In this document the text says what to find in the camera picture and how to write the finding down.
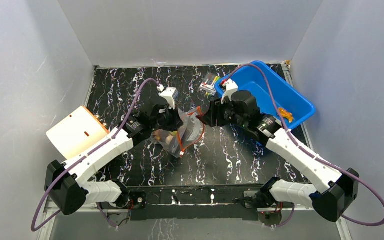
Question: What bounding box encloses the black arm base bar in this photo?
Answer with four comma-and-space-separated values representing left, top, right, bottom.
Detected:
125, 185, 294, 222

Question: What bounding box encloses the white paper towel roll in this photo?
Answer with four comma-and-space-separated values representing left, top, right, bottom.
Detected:
46, 106, 110, 160

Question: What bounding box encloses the clear zip bag orange zipper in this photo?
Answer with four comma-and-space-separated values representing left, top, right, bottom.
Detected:
149, 106, 205, 158

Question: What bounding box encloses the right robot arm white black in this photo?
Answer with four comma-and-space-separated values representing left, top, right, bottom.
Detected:
197, 90, 359, 222

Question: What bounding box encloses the black marbled table mat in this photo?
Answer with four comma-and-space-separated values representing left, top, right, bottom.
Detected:
86, 65, 306, 186

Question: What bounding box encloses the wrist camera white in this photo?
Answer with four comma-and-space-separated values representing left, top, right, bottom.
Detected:
159, 87, 179, 110
221, 78, 238, 104

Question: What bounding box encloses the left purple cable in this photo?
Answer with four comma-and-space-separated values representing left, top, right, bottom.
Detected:
30, 78, 165, 233

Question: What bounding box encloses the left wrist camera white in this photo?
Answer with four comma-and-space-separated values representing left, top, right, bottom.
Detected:
159, 87, 179, 110

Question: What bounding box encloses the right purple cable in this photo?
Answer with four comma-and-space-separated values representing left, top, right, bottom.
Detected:
220, 63, 384, 228

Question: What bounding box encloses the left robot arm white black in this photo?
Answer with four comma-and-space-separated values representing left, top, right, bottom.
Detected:
45, 104, 183, 215

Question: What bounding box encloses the small clear marker box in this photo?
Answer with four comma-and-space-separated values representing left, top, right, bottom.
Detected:
198, 72, 220, 97

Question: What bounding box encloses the purple cable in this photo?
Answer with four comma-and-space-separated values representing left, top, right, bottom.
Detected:
220, 63, 384, 228
30, 78, 165, 233

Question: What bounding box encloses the orange toy food piece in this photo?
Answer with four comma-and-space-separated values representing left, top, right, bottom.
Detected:
278, 107, 294, 123

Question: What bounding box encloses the white toy garlic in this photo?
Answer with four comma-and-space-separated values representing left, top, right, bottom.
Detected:
165, 134, 174, 145

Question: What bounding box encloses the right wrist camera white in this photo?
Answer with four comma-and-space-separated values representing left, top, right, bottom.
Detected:
221, 78, 238, 104

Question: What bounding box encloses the blue plastic bin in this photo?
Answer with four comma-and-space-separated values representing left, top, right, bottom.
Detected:
231, 60, 316, 130

